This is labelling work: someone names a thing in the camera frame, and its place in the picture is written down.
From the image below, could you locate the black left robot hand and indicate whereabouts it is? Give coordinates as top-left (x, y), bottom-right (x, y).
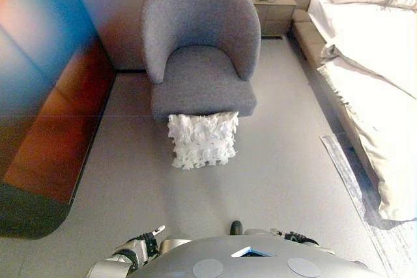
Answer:
top-left (136, 225), bottom-right (166, 242)

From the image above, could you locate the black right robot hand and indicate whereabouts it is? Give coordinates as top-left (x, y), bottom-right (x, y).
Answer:
top-left (270, 228), bottom-right (319, 246)

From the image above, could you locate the white fringed cushion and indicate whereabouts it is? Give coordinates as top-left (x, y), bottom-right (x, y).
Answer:
top-left (167, 111), bottom-right (240, 171)

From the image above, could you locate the grey robot torso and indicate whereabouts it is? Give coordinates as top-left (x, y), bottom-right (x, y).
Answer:
top-left (128, 234), bottom-right (388, 278)

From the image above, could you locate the grey floor rug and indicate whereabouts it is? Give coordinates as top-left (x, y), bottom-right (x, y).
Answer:
top-left (320, 133), bottom-right (417, 278)

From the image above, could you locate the cream duvet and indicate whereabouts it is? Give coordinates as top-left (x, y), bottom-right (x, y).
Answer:
top-left (317, 43), bottom-right (417, 222)

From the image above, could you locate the glossy dark cabinet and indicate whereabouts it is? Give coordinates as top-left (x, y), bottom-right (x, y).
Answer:
top-left (0, 0), bottom-right (117, 240)

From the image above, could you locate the grey fabric armchair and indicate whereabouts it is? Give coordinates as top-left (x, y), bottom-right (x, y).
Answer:
top-left (140, 0), bottom-right (263, 122)

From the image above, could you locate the beige wooden nightstand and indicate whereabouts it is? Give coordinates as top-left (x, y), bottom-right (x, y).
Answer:
top-left (244, 0), bottom-right (297, 38)

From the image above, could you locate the white bed sheet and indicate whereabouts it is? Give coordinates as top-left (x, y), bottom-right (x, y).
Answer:
top-left (308, 0), bottom-right (417, 96)

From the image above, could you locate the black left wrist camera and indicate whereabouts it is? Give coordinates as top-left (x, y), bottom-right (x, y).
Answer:
top-left (145, 238), bottom-right (160, 256)

